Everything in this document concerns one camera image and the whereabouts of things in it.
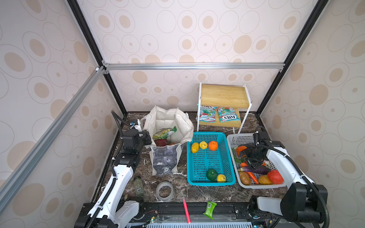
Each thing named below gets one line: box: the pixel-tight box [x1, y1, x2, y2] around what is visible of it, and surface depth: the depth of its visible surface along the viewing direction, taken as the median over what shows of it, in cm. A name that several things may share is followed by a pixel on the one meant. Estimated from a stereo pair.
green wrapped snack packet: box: [202, 200, 217, 220], surface depth 75 cm
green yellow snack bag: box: [152, 125, 178, 140], surface depth 96 cm
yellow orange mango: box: [258, 174, 274, 185], surface depth 81 cm
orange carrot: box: [240, 162, 260, 185], surface depth 86 cm
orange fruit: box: [208, 140, 219, 152], surface depth 97 cm
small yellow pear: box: [199, 141, 208, 150], surface depth 96 cm
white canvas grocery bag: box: [140, 105, 194, 176], surface depth 85 cm
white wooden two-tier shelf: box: [196, 82, 252, 134], surface depth 87 cm
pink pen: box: [183, 198, 192, 224], surface depth 74 cm
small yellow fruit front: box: [216, 173, 227, 183], surface depth 82 cm
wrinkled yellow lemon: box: [191, 142, 200, 154], surface depth 96 cm
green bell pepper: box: [205, 168, 219, 181], surface depth 83 cm
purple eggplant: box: [237, 165, 271, 175], surface depth 83 cm
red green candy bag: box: [195, 105, 218, 124], surface depth 95 cm
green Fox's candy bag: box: [217, 106, 241, 123], surface depth 96 cm
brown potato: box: [238, 171, 251, 186], surface depth 81 cm
